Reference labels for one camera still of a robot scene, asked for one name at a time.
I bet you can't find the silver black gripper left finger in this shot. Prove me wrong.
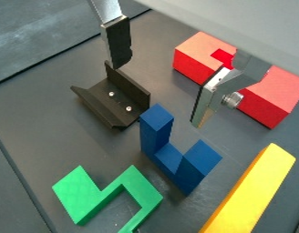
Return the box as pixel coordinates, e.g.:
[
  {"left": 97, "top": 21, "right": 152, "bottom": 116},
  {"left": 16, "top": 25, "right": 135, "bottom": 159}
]
[{"left": 88, "top": 0, "right": 132, "bottom": 69}]

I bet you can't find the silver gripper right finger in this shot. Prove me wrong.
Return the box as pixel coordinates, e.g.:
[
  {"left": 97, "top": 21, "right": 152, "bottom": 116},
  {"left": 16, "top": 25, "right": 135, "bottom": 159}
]
[{"left": 190, "top": 49, "right": 271, "bottom": 127}]

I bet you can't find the blue U-shaped block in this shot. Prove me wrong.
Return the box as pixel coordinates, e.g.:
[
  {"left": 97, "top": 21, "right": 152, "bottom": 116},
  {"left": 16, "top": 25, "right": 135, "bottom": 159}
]
[{"left": 140, "top": 104, "right": 222, "bottom": 196}]

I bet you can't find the red board with slots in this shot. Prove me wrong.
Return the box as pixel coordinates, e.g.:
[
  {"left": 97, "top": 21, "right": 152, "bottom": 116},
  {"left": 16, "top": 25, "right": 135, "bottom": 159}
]
[{"left": 172, "top": 32, "right": 299, "bottom": 128}]

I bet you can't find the yellow long block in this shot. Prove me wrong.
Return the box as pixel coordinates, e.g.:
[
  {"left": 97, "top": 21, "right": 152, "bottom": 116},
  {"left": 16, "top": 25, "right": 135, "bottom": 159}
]
[{"left": 198, "top": 143, "right": 295, "bottom": 233}]

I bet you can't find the green zigzag block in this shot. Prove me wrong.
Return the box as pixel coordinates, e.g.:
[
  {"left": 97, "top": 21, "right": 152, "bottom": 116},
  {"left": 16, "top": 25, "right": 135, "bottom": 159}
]
[{"left": 52, "top": 166, "right": 163, "bottom": 233}]

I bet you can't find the black metal bracket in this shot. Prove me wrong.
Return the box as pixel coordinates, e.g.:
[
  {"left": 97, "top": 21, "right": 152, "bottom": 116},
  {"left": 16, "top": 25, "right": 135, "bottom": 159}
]
[{"left": 71, "top": 61, "right": 151, "bottom": 130}]

